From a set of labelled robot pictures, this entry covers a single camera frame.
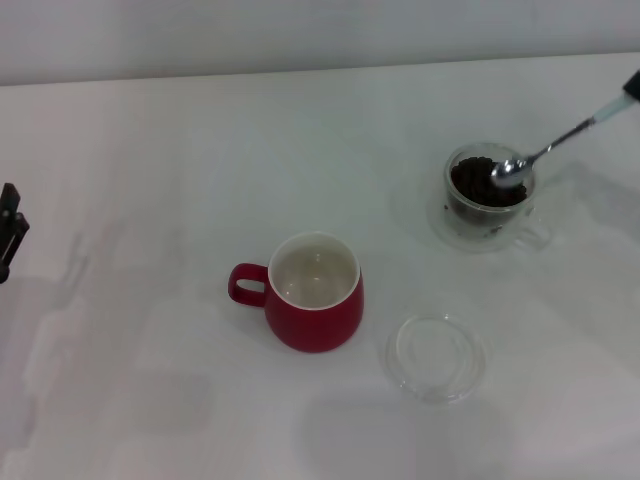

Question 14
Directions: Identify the clear glass saucer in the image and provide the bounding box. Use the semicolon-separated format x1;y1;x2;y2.
426;194;539;255

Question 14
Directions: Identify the red ceramic mug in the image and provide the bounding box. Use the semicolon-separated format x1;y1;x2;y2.
228;230;365;354

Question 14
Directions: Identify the small clear glass dish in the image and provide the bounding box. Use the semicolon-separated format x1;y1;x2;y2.
383;313;487;406

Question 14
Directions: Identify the steel spoon with blue handle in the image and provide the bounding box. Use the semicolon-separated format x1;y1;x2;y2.
489;97;629;190

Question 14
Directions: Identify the clear glass cup with handle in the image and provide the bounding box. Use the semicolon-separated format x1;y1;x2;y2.
444;142;555;250

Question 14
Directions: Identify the coffee bean pile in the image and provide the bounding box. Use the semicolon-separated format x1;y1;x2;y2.
449;156;529;224

